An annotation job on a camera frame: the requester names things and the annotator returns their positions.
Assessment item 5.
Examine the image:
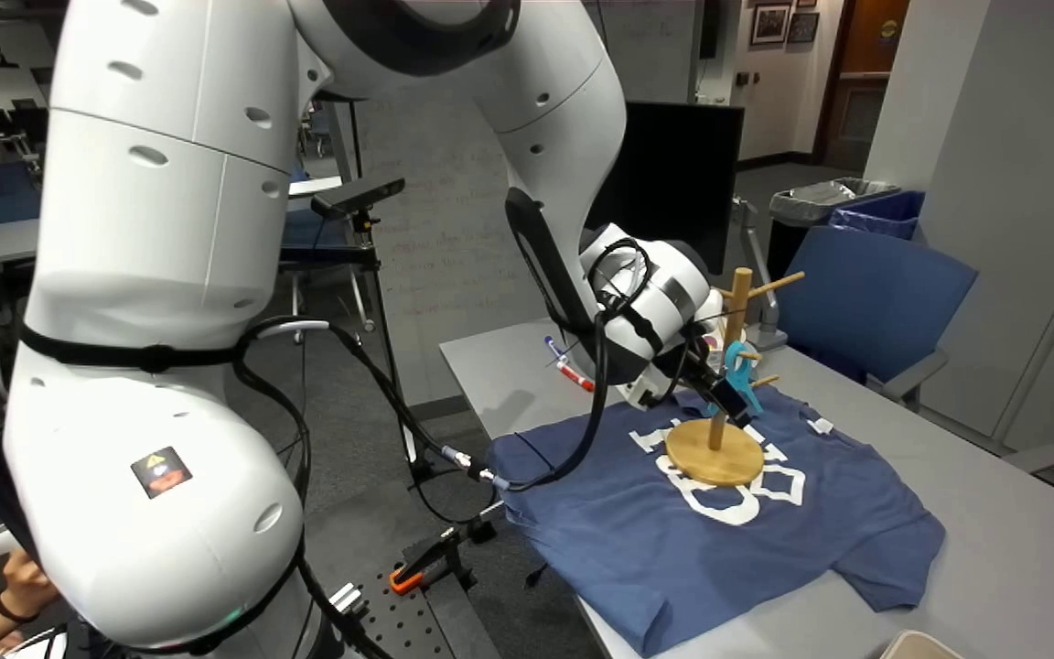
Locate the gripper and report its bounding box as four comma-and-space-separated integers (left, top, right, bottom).
676, 337, 753, 427

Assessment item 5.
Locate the blue plastic object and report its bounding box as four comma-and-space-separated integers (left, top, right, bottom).
723, 342, 765, 416

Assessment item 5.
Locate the wooden peg hanger stand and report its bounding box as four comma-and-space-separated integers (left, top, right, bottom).
664, 267, 806, 488

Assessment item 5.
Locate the blue printed t-shirt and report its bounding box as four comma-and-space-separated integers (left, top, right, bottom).
488, 384, 947, 659

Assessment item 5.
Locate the trash bin with liner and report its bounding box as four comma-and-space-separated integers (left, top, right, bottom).
768, 177, 901, 280

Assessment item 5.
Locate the black monitor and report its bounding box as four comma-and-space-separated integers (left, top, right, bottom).
586, 101, 747, 277

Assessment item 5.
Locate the blue recycling bin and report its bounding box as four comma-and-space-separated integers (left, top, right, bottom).
828, 189, 927, 242

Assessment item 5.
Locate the beige container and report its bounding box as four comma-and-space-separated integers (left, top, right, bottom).
878, 629, 967, 659

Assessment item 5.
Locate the orange and black clamp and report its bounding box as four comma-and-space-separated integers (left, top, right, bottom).
388, 526, 497, 596

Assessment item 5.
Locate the wooden door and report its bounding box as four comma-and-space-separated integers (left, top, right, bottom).
813, 0, 911, 172

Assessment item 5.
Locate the person's hand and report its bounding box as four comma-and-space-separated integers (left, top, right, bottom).
0, 547, 63, 625

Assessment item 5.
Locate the grey monitor mount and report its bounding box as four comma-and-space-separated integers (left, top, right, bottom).
732, 196, 791, 353

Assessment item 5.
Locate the large picture frame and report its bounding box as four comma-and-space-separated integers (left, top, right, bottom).
750, 3, 793, 47

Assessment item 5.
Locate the camera on tripod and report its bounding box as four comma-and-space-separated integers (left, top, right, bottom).
311, 178, 442, 488

